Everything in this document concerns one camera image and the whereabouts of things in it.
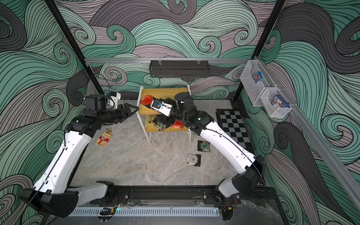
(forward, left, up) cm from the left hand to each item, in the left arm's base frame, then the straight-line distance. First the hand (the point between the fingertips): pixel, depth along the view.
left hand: (135, 108), depth 68 cm
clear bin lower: (-1, -69, 0) cm, 69 cm away
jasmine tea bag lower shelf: (+2, -10, -18) cm, 21 cm away
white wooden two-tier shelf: (+11, -4, -19) cm, 23 cm away
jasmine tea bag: (-3, -39, -35) cm, 52 cm away
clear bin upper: (+19, -68, -4) cm, 71 cm away
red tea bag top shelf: (+8, -4, -2) cm, 9 cm away
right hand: (+2, -13, 0) cm, 13 cm away
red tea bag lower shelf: (+3, -22, -18) cm, 28 cm away
